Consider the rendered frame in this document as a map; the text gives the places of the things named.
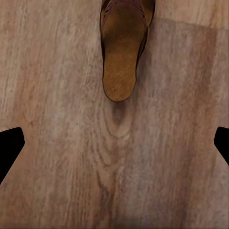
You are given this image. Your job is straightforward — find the sandal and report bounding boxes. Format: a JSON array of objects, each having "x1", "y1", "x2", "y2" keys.
[{"x1": 100, "y1": 0, "x2": 156, "y2": 102}]

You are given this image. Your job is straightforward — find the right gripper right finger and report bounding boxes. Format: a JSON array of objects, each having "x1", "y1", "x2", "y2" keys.
[{"x1": 214, "y1": 127, "x2": 229, "y2": 164}]

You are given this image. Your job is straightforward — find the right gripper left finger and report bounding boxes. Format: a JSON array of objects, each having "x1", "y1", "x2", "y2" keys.
[{"x1": 0, "y1": 127, "x2": 25, "y2": 184}]

